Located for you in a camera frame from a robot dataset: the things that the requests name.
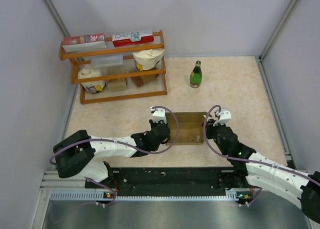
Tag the brown cardboard box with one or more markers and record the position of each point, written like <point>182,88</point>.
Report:
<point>190,124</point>

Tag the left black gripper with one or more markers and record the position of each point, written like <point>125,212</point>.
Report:
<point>152,124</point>

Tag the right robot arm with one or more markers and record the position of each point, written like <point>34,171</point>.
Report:
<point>300,188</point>

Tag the clear plastic box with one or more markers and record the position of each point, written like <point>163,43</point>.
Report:
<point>107,61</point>

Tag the grey slotted cable duct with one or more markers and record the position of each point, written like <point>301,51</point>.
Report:
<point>105,196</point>

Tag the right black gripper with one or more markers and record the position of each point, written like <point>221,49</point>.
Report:
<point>210,127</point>

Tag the red white carton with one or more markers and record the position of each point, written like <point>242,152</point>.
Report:
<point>84,43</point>
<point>132,38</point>

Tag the red white carton right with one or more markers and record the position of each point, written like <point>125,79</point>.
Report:
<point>132,38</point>

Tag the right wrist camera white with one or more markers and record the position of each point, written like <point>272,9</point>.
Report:
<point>223,116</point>

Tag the small grey scrap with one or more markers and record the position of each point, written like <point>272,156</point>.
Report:
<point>194,138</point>

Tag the white bag upper shelf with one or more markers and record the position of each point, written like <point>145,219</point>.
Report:
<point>147,59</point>

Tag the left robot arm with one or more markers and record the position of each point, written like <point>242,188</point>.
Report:
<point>79,153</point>

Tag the brown block on shelf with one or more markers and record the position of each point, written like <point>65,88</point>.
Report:
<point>140,81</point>

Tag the orange wooden shelf rack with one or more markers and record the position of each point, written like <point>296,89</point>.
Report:
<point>158,87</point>

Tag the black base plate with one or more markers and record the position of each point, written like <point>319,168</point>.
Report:
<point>174,181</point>

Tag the red white carton left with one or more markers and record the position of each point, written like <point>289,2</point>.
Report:
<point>84,43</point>

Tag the green glass bottle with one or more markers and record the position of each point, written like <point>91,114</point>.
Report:
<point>196,75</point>

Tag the tan block on shelf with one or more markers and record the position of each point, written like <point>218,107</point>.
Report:
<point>118,84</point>

